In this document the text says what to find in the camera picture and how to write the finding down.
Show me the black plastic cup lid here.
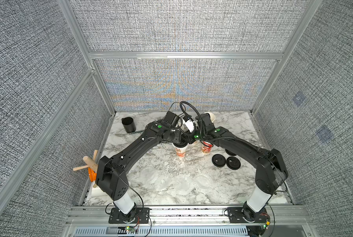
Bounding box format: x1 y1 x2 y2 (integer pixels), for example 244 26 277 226
212 154 226 167
226 156 241 170
172 142 188 148
225 149 236 157

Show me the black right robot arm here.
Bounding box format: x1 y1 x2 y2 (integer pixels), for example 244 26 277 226
180 127 288 214

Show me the red milk tea paper cup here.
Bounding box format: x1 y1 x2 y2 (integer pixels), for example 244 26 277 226
200 140 214 154

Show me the back right paper cup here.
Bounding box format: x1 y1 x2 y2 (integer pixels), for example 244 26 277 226
206 112 216 122

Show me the black cylindrical cup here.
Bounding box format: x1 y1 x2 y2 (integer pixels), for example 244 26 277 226
121 117 137 133

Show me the wooden mug tree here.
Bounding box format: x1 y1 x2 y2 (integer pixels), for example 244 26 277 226
72 150 98 188

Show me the orange mug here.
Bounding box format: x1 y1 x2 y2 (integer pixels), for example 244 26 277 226
88 168 97 182

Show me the white mug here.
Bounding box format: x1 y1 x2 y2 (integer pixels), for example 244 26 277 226
88 187 105 198

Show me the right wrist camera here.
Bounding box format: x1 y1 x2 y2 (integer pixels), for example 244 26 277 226
182 113 212 132

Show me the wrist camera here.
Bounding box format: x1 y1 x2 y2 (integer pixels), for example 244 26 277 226
182 113 212 132
163 111 180 127

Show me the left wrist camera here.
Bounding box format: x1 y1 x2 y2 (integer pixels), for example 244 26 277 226
163 111 180 127

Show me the fork with teal handle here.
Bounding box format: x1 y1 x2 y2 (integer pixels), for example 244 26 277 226
114 130 144 137

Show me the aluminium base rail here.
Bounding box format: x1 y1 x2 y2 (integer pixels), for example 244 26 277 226
61 204 319 237

